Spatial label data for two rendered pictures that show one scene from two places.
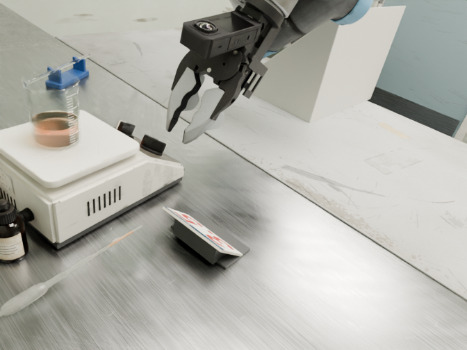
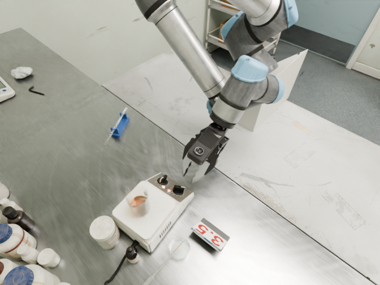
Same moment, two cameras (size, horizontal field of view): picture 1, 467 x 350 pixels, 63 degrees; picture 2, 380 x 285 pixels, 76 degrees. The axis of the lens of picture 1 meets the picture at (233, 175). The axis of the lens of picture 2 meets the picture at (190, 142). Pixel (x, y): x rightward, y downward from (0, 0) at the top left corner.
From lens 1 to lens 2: 36 cm
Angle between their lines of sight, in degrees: 16
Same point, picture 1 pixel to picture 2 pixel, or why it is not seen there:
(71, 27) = (95, 38)
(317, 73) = (255, 110)
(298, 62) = not seen: hidden behind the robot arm
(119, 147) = (167, 207)
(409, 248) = (304, 222)
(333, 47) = not seen: hidden behind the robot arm
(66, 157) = (148, 221)
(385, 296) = (291, 254)
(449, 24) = not seen: outside the picture
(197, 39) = (196, 160)
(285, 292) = (247, 259)
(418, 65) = (327, 8)
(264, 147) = (230, 160)
